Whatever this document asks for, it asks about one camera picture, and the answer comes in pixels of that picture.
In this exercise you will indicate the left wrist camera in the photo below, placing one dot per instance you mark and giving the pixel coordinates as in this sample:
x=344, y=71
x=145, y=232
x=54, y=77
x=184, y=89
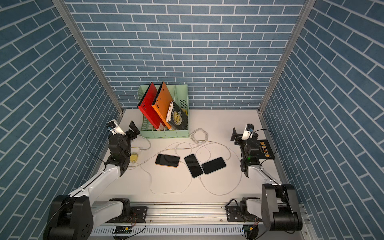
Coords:
x=114, y=128

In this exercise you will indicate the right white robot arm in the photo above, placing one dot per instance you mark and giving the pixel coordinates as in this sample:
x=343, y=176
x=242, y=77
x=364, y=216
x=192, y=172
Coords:
x=278, y=206

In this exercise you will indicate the green file organizer rack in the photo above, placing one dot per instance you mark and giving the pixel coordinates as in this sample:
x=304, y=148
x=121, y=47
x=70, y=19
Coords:
x=180, y=95

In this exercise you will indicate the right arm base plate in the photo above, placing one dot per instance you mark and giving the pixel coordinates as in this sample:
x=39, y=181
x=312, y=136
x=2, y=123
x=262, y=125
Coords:
x=239, y=214

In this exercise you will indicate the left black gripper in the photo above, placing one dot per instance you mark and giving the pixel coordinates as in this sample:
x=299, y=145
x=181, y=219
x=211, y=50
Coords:
x=134, y=128

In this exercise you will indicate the orange folder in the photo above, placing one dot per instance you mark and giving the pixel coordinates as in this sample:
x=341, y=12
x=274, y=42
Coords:
x=161, y=104

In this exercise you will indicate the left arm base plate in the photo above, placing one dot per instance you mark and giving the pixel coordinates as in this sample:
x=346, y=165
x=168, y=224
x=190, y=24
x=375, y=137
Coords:
x=131, y=215

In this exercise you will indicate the red folder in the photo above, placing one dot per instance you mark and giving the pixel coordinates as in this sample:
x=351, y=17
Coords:
x=145, y=106

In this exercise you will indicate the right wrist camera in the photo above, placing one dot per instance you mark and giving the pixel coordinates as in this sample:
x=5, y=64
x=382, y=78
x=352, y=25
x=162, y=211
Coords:
x=248, y=131

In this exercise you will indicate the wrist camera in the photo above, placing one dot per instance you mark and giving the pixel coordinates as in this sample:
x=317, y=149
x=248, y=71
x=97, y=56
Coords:
x=248, y=131
x=114, y=128

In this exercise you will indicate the phone with green case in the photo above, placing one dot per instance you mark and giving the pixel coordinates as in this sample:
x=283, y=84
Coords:
x=213, y=165

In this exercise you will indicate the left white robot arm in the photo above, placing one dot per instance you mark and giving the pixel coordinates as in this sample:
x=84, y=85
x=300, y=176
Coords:
x=71, y=217

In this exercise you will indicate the white power strip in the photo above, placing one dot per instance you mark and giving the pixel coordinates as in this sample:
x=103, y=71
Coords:
x=135, y=150

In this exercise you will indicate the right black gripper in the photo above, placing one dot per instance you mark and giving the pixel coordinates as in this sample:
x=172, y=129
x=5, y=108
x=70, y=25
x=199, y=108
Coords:
x=234, y=135

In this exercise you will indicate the black book gold lettering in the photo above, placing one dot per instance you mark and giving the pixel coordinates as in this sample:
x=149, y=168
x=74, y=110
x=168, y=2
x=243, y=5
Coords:
x=265, y=150

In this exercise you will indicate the phone with orange case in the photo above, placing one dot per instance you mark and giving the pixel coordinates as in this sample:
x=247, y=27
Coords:
x=167, y=160

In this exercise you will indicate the small green circuit board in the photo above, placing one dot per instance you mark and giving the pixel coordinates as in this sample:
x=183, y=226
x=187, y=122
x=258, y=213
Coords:
x=126, y=230

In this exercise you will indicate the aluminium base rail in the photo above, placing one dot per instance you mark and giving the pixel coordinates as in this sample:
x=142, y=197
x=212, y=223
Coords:
x=181, y=218

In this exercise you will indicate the black book in rack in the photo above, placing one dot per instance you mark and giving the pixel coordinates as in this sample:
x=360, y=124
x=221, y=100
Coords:
x=177, y=117

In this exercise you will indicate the black phone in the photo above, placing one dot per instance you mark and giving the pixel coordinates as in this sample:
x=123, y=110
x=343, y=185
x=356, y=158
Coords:
x=193, y=165

